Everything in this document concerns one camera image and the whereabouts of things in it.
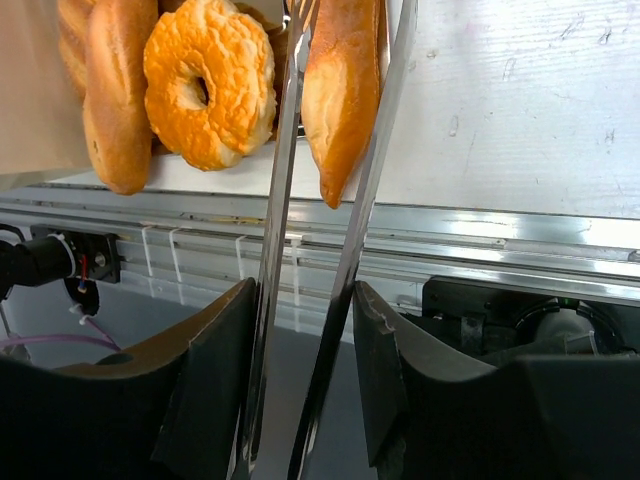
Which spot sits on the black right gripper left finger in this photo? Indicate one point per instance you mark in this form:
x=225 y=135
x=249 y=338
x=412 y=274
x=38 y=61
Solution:
x=165 y=408

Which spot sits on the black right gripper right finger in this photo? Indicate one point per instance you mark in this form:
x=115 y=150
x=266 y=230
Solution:
x=433 y=412

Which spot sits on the metal tongs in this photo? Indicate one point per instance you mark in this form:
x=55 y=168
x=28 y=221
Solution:
x=300 y=22

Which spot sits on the beige paper bag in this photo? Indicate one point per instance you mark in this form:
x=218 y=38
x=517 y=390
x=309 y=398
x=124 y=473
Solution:
x=41 y=125

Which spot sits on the short loaf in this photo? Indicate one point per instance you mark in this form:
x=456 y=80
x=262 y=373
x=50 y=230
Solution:
x=117 y=130

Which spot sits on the long baguette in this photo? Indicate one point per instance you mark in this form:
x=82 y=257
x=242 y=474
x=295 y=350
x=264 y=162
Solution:
x=341 y=92

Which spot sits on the metal tray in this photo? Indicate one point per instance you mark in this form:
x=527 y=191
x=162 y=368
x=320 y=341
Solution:
x=278 y=38

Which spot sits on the twisted loaf back left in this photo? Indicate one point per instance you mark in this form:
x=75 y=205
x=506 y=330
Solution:
x=72 y=18

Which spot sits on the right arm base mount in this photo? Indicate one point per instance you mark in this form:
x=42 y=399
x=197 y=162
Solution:
x=497 y=324

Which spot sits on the aluminium frame rail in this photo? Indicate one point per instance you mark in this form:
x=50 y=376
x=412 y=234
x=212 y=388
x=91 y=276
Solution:
x=189 y=248

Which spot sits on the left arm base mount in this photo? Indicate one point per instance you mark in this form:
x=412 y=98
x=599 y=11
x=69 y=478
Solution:
x=81 y=259

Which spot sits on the ring shaped bread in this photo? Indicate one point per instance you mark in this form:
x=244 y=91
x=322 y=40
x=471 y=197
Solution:
x=210 y=70

